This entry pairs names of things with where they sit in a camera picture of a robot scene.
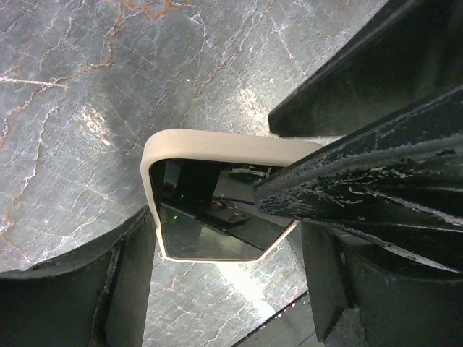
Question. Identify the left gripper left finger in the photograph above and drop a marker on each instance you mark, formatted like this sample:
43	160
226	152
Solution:
94	295

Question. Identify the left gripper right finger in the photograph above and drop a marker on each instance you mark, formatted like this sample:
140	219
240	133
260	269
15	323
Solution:
381	215

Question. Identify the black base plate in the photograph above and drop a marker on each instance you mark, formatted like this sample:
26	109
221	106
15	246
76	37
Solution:
290	327

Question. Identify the phone with beige case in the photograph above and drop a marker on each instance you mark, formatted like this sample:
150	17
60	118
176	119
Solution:
199	188

